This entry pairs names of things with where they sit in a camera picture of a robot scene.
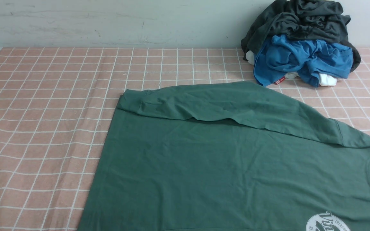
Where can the pink grid tablecloth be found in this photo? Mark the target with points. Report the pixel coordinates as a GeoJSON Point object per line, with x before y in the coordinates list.
{"type": "Point", "coordinates": [56, 105]}

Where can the blue crumpled garment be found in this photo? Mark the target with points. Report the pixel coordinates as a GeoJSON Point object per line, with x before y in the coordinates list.
{"type": "Point", "coordinates": [280, 55]}

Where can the green long-sleeve top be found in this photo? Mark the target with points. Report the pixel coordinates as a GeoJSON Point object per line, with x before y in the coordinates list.
{"type": "Point", "coordinates": [227, 157]}

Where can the dark grey crumpled garment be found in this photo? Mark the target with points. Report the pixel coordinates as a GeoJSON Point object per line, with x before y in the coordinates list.
{"type": "Point", "coordinates": [301, 20]}

